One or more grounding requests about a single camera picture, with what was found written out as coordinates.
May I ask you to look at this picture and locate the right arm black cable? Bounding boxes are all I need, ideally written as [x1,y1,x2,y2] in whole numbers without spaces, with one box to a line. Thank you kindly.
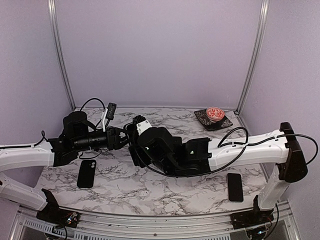
[134,126,320,179]

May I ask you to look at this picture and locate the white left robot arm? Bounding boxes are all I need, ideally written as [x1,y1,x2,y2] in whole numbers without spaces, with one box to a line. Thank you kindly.
[0,111,130,223]

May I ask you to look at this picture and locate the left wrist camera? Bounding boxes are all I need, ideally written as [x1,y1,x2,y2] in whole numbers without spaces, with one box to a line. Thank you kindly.
[101,102,117,132]

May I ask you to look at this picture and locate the aluminium corner post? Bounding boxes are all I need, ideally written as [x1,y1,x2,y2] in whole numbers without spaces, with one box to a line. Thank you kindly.
[235,0,270,115]
[47,0,76,110]

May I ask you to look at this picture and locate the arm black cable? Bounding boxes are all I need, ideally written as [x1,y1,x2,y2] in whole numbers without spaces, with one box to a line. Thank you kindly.
[79,97,106,112]
[134,126,320,179]

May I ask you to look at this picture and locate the right aluminium corner post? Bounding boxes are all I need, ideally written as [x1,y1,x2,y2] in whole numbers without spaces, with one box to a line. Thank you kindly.
[235,0,270,115]

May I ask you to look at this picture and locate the red white patterned bowl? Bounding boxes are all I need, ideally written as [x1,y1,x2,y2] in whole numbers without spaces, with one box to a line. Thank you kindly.
[206,107,225,123]

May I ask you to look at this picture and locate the black patterned rectangular plate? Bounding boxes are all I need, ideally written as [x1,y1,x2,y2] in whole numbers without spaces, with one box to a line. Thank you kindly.
[194,109,233,132]

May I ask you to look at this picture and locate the black phone case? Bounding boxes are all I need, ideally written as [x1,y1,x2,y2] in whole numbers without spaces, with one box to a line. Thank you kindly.
[123,123,137,146]
[76,159,97,189]

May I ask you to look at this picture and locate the left aluminium corner post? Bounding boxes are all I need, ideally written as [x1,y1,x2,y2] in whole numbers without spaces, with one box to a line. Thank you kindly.
[47,0,76,110]

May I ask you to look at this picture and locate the aluminium front rail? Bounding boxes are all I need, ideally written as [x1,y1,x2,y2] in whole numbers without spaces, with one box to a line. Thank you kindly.
[8,202,301,240]

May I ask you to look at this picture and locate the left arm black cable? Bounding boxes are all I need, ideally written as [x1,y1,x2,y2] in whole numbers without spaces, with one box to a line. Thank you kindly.
[79,97,106,112]

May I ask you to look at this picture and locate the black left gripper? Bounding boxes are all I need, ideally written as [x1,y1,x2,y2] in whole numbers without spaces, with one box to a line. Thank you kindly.
[73,126,137,152]

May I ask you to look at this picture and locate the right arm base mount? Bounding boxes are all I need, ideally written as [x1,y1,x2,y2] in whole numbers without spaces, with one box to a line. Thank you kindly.
[230,195,274,230]

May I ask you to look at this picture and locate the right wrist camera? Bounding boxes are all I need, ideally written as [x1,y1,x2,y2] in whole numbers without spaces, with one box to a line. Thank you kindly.
[132,115,152,136]

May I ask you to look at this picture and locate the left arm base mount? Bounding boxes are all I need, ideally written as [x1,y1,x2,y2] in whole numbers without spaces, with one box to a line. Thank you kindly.
[36,188,80,228]

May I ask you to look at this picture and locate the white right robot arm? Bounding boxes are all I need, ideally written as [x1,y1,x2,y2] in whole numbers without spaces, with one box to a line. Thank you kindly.
[125,120,308,224]

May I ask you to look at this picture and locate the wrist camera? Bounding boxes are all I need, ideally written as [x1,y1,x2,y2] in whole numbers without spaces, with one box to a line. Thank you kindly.
[132,115,152,136]
[101,102,117,132]

